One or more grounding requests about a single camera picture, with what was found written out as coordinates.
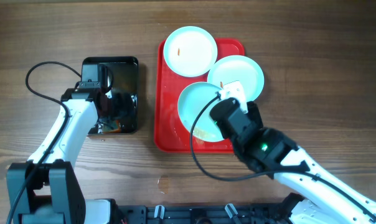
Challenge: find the orange green scrub sponge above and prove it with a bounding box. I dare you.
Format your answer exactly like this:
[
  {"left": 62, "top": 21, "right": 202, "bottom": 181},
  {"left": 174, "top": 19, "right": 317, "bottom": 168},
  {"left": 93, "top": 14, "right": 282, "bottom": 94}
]
[{"left": 97, "top": 120, "right": 121, "bottom": 134}]

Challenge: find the white plate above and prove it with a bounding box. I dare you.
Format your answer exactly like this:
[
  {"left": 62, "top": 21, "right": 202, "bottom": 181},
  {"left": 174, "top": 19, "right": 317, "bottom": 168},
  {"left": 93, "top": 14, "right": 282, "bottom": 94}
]
[
  {"left": 207, "top": 55, "right": 265, "bottom": 101},
  {"left": 163, "top": 26, "right": 218, "bottom": 78},
  {"left": 177, "top": 82, "right": 223, "bottom": 142}
]

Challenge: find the right black cable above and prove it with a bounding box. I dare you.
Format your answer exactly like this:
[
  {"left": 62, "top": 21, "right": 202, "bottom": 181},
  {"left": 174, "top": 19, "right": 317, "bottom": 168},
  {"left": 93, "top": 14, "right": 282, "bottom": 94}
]
[{"left": 189, "top": 93, "right": 376, "bottom": 223}]

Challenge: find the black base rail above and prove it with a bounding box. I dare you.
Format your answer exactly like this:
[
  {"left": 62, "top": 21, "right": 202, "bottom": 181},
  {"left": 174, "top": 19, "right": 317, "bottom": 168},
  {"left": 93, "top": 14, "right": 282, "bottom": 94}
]
[{"left": 119, "top": 203, "right": 291, "bottom": 224}]

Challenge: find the white plate top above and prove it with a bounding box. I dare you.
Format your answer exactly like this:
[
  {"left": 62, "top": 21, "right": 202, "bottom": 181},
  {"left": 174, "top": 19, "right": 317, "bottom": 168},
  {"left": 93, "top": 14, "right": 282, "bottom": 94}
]
[{"left": 163, "top": 26, "right": 218, "bottom": 78}]

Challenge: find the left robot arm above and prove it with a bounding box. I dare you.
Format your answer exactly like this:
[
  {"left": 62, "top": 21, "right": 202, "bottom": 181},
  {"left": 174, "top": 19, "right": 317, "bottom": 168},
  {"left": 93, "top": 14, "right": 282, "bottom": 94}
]
[{"left": 6, "top": 88, "right": 127, "bottom": 223}]

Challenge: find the black water tray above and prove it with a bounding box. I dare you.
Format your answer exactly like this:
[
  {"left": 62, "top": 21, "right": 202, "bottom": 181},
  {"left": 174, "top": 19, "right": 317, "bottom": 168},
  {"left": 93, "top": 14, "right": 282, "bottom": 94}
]
[{"left": 81, "top": 56, "right": 139, "bottom": 135}]

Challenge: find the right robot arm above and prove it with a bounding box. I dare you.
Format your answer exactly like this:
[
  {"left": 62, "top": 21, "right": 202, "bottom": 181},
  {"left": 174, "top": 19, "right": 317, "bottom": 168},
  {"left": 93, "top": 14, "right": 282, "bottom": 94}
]
[{"left": 210, "top": 98, "right": 376, "bottom": 223}]

